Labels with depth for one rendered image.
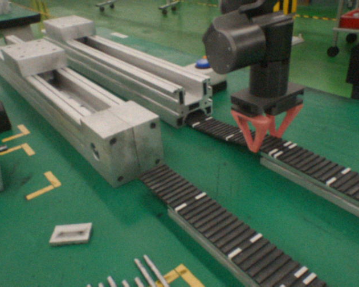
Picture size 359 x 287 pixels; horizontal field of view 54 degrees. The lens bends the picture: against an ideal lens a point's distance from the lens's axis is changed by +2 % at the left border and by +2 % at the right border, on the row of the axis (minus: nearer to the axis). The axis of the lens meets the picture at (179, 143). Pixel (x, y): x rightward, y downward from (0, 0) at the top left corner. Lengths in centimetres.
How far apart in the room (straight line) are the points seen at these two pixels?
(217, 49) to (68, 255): 33
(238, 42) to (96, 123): 26
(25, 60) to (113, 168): 42
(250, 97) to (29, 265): 38
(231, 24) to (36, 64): 54
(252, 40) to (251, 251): 26
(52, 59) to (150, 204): 50
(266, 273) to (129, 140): 28
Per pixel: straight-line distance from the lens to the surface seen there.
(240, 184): 55
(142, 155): 57
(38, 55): 89
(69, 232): 51
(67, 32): 117
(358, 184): 53
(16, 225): 57
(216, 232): 43
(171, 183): 50
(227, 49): 45
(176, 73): 78
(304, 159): 56
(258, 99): 53
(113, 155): 54
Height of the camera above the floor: 112
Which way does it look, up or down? 31 degrees down
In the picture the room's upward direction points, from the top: 5 degrees counter-clockwise
